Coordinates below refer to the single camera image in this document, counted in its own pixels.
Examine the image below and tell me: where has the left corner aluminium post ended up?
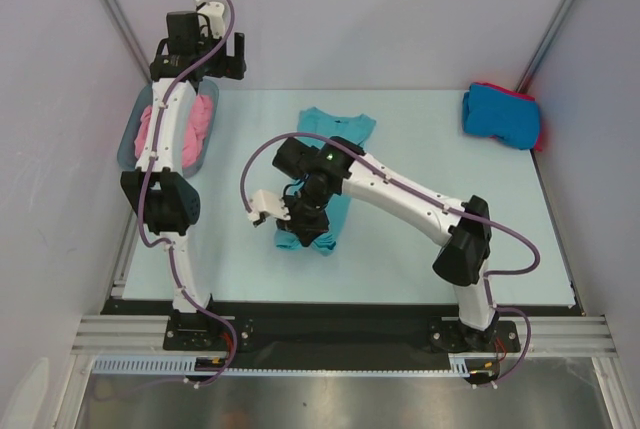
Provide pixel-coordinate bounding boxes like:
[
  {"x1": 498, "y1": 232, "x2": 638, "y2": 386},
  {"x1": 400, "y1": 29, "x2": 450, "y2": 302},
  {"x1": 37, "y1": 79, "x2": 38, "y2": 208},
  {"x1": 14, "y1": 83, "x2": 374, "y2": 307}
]
[{"x1": 99, "y1": 0, "x2": 151, "y2": 83}]

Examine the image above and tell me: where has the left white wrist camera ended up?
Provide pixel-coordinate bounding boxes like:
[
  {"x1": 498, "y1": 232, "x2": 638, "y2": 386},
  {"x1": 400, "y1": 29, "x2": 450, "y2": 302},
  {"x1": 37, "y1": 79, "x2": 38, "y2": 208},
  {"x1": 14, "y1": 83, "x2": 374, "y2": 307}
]
[{"x1": 194, "y1": 0, "x2": 227, "y2": 39}]

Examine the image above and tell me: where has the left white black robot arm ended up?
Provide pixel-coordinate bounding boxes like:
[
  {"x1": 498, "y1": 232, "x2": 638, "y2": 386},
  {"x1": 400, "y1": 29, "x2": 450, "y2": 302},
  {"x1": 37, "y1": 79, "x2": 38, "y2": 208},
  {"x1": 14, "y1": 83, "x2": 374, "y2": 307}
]
[{"x1": 120, "y1": 3, "x2": 247, "y2": 349}]

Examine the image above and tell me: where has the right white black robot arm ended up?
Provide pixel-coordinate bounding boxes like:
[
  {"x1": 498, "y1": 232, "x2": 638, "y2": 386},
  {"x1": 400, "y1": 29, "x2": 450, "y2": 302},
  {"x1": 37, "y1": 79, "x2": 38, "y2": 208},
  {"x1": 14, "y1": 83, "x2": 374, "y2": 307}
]
[{"x1": 272, "y1": 137, "x2": 499, "y2": 350}]

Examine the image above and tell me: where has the corner aluminium post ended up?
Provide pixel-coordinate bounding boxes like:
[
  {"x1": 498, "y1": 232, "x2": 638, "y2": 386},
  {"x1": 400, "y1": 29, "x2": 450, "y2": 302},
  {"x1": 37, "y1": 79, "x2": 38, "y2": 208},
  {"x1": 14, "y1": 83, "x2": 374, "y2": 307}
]
[
  {"x1": 99, "y1": 0, "x2": 151, "y2": 83},
  {"x1": 515, "y1": 0, "x2": 579, "y2": 94}
]

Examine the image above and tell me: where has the right corner aluminium post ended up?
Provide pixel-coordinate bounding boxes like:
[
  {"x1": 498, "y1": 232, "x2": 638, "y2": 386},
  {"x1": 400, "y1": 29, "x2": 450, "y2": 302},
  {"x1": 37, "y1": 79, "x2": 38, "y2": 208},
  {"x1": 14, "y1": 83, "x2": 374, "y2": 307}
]
[{"x1": 515, "y1": 0, "x2": 579, "y2": 94}]

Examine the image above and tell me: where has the aluminium frame rail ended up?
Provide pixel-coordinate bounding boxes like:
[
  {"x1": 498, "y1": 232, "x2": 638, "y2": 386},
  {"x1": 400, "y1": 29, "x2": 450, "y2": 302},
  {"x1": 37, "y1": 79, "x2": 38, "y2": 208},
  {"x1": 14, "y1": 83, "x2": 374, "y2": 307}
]
[{"x1": 72, "y1": 315, "x2": 617, "y2": 358}]

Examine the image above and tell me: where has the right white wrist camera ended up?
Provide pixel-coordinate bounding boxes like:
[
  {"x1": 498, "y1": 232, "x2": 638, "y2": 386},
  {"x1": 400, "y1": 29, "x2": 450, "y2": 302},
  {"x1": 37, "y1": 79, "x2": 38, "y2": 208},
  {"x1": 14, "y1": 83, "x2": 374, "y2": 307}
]
[{"x1": 248, "y1": 190, "x2": 291, "y2": 227}]

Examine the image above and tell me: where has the teal t shirt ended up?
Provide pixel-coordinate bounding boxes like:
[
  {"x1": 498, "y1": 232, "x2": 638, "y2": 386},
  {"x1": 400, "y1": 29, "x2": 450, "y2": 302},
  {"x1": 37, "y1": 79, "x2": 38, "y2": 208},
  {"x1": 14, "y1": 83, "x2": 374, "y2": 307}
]
[{"x1": 297, "y1": 107, "x2": 376, "y2": 256}]

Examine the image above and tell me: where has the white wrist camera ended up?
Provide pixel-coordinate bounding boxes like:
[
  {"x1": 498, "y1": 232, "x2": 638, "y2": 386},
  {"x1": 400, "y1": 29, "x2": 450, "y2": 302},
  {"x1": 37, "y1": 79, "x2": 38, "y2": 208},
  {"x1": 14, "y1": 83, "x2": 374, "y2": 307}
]
[
  {"x1": 248, "y1": 190, "x2": 291, "y2": 227},
  {"x1": 194, "y1": 0, "x2": 227, "y2": 39}
]

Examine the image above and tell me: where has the grey plastic basket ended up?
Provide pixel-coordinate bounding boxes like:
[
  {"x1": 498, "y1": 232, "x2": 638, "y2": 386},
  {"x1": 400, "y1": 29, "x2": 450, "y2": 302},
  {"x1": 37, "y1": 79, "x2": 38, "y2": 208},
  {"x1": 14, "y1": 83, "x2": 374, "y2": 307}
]
[{"x1": 117, "y1": 79, "x2": 219, "y2": 178}]

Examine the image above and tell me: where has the pink crumpled t shirt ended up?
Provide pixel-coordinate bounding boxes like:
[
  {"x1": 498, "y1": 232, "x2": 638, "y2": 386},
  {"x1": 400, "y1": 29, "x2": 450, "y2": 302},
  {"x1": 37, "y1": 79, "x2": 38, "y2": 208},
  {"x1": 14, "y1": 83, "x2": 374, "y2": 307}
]
[{"x1": 134, "y1": 95, "x2": 214, "y2": 170}]

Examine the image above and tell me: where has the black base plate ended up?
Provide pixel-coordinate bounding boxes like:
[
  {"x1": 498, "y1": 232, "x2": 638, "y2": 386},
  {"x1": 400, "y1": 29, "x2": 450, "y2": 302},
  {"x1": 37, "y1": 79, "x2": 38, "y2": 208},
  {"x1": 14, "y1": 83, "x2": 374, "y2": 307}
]
[{"x1": 101, "y1": 298, "x2": 581, "y2": 376}]

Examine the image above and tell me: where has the blue folded t shirt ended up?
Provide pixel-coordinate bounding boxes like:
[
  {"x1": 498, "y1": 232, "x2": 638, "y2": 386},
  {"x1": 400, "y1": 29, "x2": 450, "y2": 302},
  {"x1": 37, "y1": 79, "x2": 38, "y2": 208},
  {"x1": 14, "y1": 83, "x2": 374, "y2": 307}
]
[{"x1": 461, "y1": 82, "x2": 542, "y2": 150}]

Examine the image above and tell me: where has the grey slotted cable duct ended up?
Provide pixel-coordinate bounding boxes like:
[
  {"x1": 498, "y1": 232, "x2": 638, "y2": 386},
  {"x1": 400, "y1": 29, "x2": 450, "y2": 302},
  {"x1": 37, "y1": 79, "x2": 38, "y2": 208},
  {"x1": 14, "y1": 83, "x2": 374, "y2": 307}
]
[{"x1": 92, "y1": 355, "x2": 491, "y2": 378}]

